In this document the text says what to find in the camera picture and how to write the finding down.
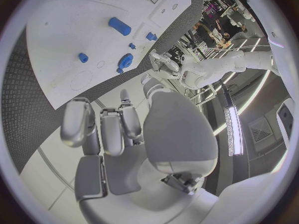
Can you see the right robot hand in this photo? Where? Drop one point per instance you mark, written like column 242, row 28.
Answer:
column 177, row 134

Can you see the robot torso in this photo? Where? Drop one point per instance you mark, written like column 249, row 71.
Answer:
column 278, row 41

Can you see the blue gear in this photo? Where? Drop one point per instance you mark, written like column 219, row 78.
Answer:
column 125, row 60

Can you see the blue short cylinder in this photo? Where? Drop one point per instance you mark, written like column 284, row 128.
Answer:
column 83, row 57

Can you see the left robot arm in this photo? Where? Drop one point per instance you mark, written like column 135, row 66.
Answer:
column 222, row 65

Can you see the small blue peg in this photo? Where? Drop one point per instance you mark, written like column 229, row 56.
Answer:
column 120, row 71
column 132, row 45

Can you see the blue plug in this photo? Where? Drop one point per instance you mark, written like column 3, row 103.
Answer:
column 151, row 36

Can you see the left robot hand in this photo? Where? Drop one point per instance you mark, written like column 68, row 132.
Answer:
column 163, row 61

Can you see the glowing light bar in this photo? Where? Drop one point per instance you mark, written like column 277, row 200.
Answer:
column 234, row 132

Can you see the white task board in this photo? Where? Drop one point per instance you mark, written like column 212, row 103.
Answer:
column 98, row 31

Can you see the person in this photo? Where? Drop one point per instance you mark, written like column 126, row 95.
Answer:
column 227, row 34

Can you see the blue long cylinder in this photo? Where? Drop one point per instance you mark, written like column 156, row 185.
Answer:
column 119, row 26

